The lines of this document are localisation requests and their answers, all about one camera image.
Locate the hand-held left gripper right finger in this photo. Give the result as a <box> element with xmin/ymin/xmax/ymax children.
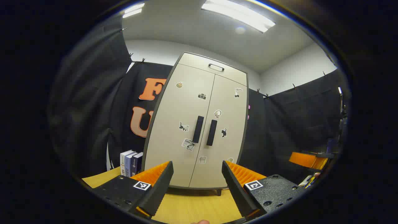
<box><xmin>222</xmin><ymin>161</ymin><xmax>307</xmax><ymax>222</ymax></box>

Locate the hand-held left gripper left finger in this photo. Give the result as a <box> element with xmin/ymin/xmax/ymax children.
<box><xmin>92</xmin><ymin>161</ymin><xmax>174</xmax><ymax>220</ymax></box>

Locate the beige cabinet door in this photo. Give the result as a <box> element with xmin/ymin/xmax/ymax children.
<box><xmin>144</xmin><ymin>64</ymin><xmax>215</xmax><ymax>188</ymax></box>
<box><xmin>189</xmin><ymin>74</ymin><xmax>248</xmax><ymax>189</ymax></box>

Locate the beige double-door shoe cabinet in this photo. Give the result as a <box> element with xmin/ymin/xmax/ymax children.
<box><xmin>141</xmin><ymin>52</ymin><xmax>249</xmax><ymax>196</ymax></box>

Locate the dark blue book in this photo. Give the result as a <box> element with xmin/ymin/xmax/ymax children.
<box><xmin>130</xmin><ymin>152</ymin><xmax>143</xmax><ymax>176</ymax></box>

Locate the light blue book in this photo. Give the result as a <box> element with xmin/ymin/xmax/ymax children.
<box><xmin>124</xmin><ymin>152</ymin><xmax>139</xmax><ymax>178</ymax></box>

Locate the black backdrop cloth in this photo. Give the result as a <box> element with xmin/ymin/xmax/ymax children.
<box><xmin>48</xmin><ymin>16</ymin><xmax>345</xmax><ymax>184</ymax></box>

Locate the long ceiling light panel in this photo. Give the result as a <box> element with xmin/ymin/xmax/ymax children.
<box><xmin>201</xmin><ymin>0</ymin><xmax>276</xmax><ymax>33</ymax></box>

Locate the small ceiling light panel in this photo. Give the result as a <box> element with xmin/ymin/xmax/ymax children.
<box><xmin>123</xmin><ymin>3</ymin><xmax>145</xmax><ymax>18</ymax></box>

